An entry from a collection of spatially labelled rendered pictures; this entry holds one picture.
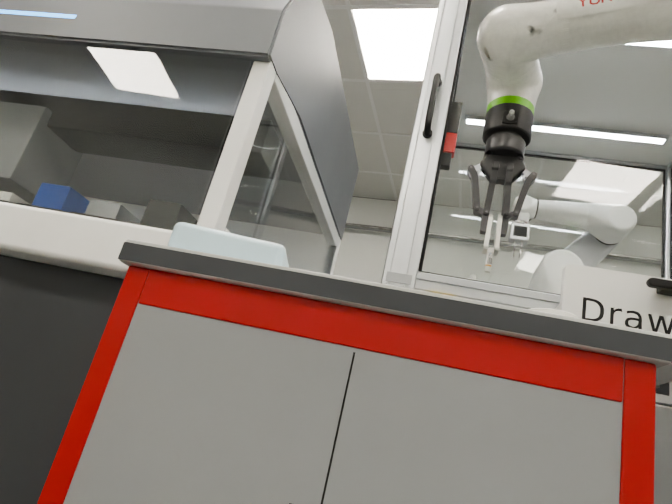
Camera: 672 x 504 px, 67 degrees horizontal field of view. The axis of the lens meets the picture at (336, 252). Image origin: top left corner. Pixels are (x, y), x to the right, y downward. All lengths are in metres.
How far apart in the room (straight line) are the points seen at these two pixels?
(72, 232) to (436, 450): 0.90
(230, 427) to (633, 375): 0.42
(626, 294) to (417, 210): 0.56
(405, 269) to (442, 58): 0.63
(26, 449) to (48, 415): 0.07
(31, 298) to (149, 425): 0.72
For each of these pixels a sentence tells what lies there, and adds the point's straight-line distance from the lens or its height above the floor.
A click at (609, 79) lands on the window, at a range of 1.58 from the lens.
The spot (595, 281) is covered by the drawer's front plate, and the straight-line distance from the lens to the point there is 0.89.
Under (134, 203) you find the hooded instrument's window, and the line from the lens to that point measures 1.18.
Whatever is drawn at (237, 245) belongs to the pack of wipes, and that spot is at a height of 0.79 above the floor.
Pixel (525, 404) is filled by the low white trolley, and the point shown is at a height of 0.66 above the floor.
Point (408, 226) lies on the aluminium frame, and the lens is 1.26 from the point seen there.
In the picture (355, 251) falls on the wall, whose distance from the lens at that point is 4.81.
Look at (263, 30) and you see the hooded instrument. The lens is 1.32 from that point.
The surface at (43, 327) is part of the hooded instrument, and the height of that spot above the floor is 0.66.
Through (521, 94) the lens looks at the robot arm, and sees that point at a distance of 1.10.
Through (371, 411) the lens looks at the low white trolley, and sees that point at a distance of 0.56.
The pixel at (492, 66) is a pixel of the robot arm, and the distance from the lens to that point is 1.06.
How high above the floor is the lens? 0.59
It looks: 19 degrees up
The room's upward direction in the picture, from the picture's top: 14 degrees clockwise
